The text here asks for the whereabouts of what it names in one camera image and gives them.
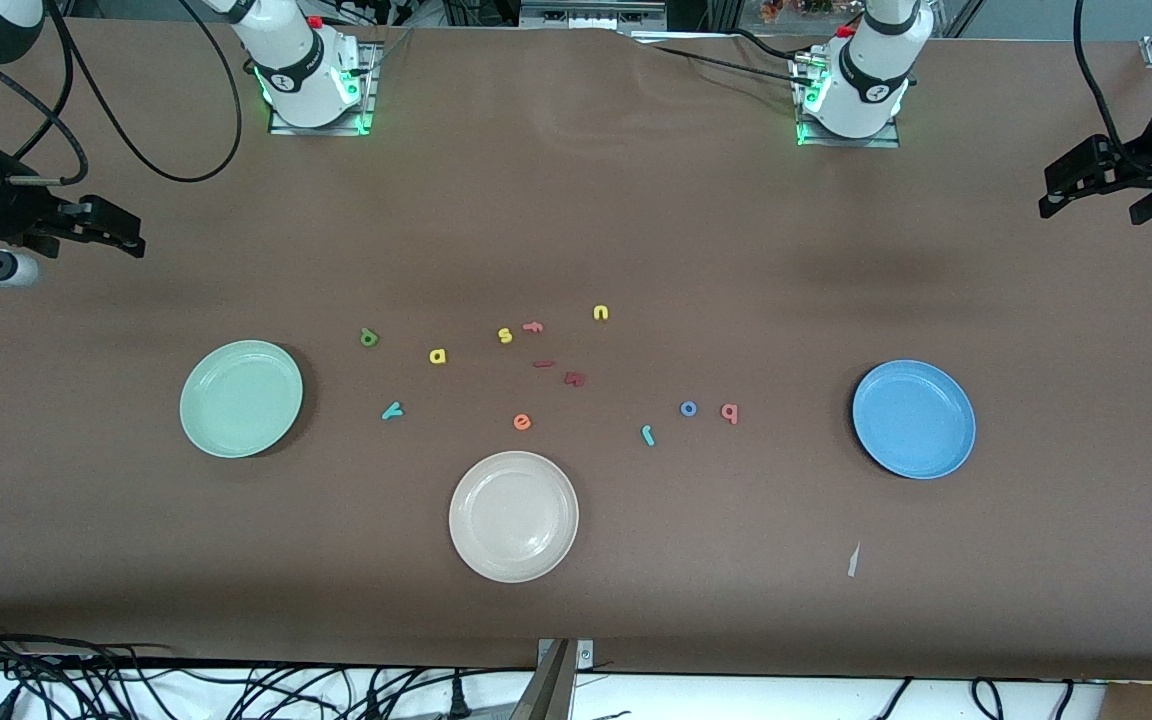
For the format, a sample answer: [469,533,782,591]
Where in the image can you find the green plate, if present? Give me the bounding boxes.
[179,340,305,460]

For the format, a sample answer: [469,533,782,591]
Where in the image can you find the blue plate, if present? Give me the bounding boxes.
[852,360,977,481]

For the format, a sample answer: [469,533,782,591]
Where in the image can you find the colourful background objects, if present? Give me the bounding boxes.
[760,0,851,24]

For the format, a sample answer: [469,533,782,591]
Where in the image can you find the white plate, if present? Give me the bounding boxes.
[448,451,580,584]

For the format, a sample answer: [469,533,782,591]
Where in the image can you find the grey power strip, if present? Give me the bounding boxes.
[519,0,668,32]

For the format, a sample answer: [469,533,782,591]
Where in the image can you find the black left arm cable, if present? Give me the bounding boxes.
[1073,0,1152,177]

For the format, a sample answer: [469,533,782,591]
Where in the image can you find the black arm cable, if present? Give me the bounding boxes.
[1073,0,1152,177]
[0,0,244,187]

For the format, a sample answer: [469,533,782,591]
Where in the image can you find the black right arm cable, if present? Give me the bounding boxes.
[0,0,244,187]

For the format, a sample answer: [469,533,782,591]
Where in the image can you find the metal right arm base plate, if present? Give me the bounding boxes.
[267,38,378,137]

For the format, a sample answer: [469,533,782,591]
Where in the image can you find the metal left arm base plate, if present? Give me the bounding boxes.
[793,50,903,150]

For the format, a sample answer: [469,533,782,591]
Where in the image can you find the black base power cable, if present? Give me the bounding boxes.
[636,28,819,89]

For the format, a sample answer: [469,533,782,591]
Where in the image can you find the tangled black cable bundle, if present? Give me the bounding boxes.
[0,614,537,720]

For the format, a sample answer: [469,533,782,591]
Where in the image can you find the metal table bracket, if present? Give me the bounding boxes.
[511,637,596,720]

